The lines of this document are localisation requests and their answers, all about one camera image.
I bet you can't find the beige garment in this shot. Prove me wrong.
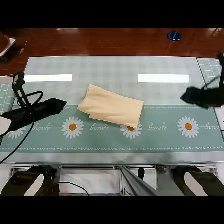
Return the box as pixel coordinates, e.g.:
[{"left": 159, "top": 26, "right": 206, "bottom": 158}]
[{"left": 77, "top": 83, "right": 145, "bottom": 129}]

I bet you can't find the silver frame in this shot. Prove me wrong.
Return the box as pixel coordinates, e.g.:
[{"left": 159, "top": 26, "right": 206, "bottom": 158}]
[{"left": 9, "top": 161, "right": 224, "bottom": 197}]

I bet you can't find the black cable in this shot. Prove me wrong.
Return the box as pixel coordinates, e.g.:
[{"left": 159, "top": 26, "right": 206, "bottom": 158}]
[
  {"left": 58, "top": 180, "right": 90, "bottom": 197},
  {"left": 0, "top": 90, "right": 45, "bottom": 165}
]

